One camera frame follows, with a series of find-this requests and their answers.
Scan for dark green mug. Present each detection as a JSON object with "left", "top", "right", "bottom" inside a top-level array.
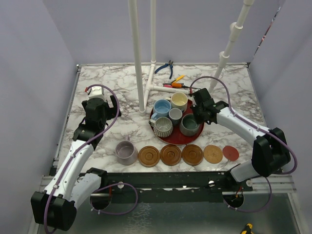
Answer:
[{"left": 179, "top": 114, "right": 200, "bottom": 137}]

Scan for cream yellow mug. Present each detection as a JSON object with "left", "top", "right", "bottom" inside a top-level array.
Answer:
[{"left": 165, "top": 92, "right": 188, "bottom": 112}]

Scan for light blue mug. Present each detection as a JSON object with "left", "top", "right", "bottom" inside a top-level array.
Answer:
[{"left": 149, "top": 99, "right": 173, "bottom": 127}]

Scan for woven rattan coaster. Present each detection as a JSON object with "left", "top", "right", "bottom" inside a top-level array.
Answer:
[{"left": 203, "top": 145, "right": 223, "bottom": 164}]

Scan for brown wooden coaster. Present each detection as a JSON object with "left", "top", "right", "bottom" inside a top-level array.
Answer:
[
  {"left": 138, "top": 146, "right": 160, "bottom": 167},
  {"left": 160, "top": 144, "right": 182, "bottom": 166},
  {"left": 182, "top": 144, "right": 203, "bottom": 166}
]

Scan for thin red round coaster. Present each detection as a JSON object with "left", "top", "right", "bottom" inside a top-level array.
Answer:
[{"left": 222, "top": 145, "right": 239, "bottom": 161}]

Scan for lilac mug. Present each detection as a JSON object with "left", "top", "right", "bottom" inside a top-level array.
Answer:
[{"left": 115, "top": 135, "right": 138, "bottom": 166}]

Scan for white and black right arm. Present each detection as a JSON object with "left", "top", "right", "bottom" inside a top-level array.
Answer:
[{"left": 190, "top": 88, "right": 291, "bottom": 191}]

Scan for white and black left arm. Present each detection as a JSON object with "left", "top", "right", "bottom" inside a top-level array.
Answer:
[{"left": 31, "top": 95, "right": 121, "bottom": 231}]

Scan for small grey cup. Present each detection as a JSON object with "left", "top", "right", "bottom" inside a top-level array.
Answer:
[{"left": 168, "top": 108, "right": 185, "bottom": 126}]

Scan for ribbed grey cup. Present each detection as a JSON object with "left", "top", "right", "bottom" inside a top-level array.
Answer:
[{"left": 149, "top": 117, "right": 173, "bottom": 137}]

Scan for yellow utility knife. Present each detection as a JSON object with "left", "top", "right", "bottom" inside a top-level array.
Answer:
[{"left": 171, "top": 75, "right": 185, "bottom": 84}]

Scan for dark red round tray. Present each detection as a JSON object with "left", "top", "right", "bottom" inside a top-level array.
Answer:
[{"left": 150, "top": 99, "right": 204, "bottom": 145}]

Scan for aluminium table edge strip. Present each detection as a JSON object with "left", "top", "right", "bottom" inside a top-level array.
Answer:
[{"left": 52, "top": 64, "right": 82, "bottom": 168}]

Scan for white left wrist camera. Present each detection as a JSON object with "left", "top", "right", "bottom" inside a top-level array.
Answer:
[{"left": 85, "top": 86, "right": 105, "bottom": 100}]

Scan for orange handled screwdriver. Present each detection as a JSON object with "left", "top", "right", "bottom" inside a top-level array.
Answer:
[{"left": 171, "top": 82, "right": 190, "bottom": 89}]

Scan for white PVC pipe frame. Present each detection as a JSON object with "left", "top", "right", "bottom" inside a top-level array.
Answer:
[{"left": 128, "top": 0, "right": 254, "bottom": 116}]

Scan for blue handled pliers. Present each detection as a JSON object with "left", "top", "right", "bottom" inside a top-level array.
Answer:
[{"left": 155, "top": 59, "right": 174, "bottom": 79}]

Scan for black metal base rail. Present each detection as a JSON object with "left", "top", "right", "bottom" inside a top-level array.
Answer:
[{"left": 86, "top": 168, "right": 252, "bottom": 203}]

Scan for yellow black tool handle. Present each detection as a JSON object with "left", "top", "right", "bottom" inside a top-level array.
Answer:
[{"left": 240, "top": 223, "right": 254, "bottom": 234}]

